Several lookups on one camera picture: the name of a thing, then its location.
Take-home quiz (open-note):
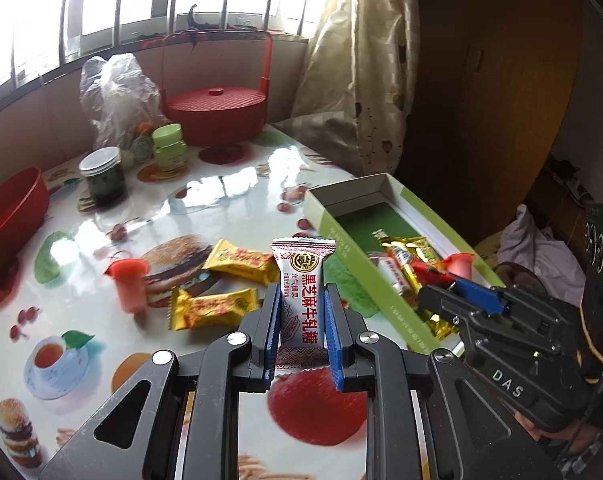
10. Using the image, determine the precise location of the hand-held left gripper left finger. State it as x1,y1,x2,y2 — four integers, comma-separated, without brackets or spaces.
38,283,283,480

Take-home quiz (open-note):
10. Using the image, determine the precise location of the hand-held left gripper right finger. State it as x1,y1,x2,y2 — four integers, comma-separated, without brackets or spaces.
325,283,566,480

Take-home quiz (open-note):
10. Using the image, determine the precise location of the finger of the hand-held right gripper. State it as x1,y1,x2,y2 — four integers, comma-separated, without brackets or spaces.
450,277,581,335
417,284,538,359

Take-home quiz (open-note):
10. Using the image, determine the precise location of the long yellow snack bar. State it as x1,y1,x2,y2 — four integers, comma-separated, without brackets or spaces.
399,260,461,339

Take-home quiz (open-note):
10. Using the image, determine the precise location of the pink jelly cup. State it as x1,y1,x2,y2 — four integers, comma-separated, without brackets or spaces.
104,256,149,313
441,252,477,278

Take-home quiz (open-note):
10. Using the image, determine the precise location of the yellow candy packet red print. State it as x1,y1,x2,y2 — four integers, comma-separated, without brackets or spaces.
202,238,278,283
168,287,259,332

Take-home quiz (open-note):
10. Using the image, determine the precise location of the green and white cardboard box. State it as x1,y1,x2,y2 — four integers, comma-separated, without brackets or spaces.
302,172,507,356

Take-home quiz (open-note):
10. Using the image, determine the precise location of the person's right hand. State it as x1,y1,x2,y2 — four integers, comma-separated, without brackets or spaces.
516,410,603,458

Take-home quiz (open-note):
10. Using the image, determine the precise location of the pale lavender cloth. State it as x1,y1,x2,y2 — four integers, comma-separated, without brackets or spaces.
496,203,587,306

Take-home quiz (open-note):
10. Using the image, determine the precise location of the brown wooden wardrobe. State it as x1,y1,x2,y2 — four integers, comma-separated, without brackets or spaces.
396,0,587,256

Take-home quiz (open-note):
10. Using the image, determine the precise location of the green jar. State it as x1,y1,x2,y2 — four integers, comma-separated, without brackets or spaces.
151,123,187,171

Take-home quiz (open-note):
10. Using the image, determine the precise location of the dark glass jar silver lid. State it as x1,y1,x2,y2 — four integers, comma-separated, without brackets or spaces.
78,146,128,207

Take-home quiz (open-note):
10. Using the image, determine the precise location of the cream patterned curtain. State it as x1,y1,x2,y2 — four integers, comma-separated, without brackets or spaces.
291,0,419,178

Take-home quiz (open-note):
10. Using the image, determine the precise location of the red plastic bowl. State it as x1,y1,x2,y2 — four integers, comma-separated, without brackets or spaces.
0,167,50,271

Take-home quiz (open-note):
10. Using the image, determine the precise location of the clear plastic bag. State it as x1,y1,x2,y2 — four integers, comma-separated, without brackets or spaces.
80,53,168,151

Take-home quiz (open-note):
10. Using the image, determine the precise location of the red lidded basket with handle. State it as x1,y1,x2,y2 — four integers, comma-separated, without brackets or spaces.
160,30,273,163

